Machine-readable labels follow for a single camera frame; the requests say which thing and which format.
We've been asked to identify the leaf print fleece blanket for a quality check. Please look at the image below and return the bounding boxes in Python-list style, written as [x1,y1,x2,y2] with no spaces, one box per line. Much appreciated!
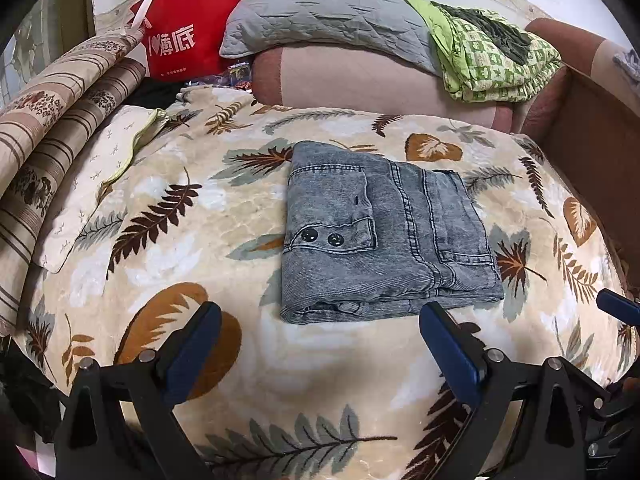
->
[20,87,638,480]

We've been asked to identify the brown cardboard box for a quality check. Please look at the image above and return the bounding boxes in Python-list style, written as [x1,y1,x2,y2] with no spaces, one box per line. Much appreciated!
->
[537,64,640,292]

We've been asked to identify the small colourful packet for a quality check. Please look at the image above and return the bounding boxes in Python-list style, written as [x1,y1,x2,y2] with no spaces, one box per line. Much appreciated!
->
[226,61,252,87]

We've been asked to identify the brown striped folded quilt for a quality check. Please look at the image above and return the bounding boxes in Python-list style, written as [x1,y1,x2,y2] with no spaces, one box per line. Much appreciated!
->
[0,25,149,337]

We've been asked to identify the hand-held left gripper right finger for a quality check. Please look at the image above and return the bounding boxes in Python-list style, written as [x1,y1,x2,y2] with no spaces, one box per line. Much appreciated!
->
[419,301,608,480]

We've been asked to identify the glass door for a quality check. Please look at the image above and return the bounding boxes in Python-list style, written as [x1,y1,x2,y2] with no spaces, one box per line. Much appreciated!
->
[0,0,95,108]

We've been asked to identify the white small-print pillow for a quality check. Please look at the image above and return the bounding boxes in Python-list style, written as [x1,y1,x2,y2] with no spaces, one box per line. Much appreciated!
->
[32,105,171,274]

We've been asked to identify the brown plush cushion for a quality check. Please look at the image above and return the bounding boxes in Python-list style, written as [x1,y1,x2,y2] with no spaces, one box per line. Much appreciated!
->
[511,16,627,136]

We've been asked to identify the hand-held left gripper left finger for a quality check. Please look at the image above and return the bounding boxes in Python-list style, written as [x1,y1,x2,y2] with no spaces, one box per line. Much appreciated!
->
[54,301,223,480]

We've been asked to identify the black cloth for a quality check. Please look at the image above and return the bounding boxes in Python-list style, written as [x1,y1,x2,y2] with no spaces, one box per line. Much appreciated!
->
[0,336,66,443]

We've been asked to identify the grey-blue denim pants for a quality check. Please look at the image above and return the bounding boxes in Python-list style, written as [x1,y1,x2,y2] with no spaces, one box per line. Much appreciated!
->
[280,141,505,325]

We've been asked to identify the grey quilted pillow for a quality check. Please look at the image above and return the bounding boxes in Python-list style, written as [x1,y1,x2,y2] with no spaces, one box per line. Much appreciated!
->
[219,0,446,79]

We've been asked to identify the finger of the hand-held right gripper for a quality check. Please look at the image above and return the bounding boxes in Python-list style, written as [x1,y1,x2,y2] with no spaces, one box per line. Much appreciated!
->
[596,289,640,329]

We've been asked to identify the pink and brown bolster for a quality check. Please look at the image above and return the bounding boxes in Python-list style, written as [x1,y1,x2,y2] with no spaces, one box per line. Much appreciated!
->
[249,41,517,134]

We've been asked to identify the green patterned cloth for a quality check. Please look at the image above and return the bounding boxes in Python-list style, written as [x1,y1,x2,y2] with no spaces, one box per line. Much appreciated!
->
[402,0,564,104]

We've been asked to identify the red shopping bag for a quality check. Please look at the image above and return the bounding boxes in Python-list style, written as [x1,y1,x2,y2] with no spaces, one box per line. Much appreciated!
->
[129,0,257,84]

